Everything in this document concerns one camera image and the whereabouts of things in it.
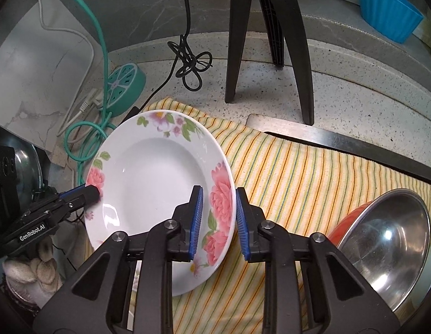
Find white plate pink roses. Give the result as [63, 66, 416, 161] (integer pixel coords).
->
[84, 109, 236, 296]

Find white gloved left hand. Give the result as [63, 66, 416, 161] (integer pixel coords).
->
[2, 236, 62, 308]

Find glass pot lid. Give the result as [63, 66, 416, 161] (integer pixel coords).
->
[0, 130, 43, 200]

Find red steel bowl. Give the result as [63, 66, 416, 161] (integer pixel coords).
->
[329, 188, 431, 311]

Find striped yellow cloth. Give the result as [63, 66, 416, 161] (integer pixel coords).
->
[150, 97, 431, 333]

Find light blue bowl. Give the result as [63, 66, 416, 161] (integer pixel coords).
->
[408, 271, 431, 318]

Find teal round power strip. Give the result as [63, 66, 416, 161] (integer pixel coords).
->
[106, 63, 146, 117]

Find black tripod stand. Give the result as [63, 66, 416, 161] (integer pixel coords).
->
[224, 0, 316, 126]

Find blue fluted plastic cup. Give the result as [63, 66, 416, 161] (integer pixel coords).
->
[359, 0, 424, 44]

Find teal cable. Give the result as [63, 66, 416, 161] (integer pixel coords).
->
[41, 0, 118, 185]

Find white cable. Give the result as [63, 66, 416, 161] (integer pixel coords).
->
[19, 0, 102, 138]

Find black cable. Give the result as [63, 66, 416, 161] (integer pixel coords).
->
[132, 0, 213, 116]

